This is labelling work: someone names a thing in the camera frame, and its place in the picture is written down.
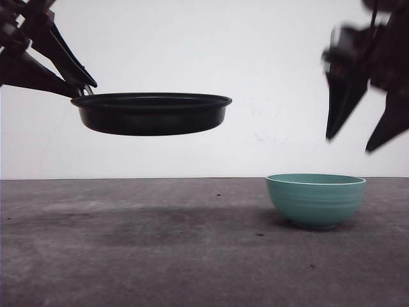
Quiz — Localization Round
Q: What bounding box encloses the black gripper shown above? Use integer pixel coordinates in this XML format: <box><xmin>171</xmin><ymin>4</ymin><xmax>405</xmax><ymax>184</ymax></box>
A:
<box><xmin>322</xmin><ymin>1</ymin><xmax>408</xmax><ymax>152</ymax></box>
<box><xmin>1</xmin><ymin>1</ymin><xmax>97</xmax><ymax>97</ymax></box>

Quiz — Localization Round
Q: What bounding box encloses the black frying pan green handle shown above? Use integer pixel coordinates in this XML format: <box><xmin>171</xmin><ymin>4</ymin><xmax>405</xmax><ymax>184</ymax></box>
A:
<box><xmin>71</xmin><ymin>92</ymin><xmax>233</xmax><ymax>136</ymax></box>

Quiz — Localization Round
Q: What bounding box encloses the teal ceramic bowl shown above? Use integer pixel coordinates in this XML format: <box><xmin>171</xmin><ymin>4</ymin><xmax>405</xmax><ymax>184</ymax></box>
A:
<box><xmin>266</xmin><ymin>173</ymin><xmax>366</xmax><ymax>230</ymax></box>

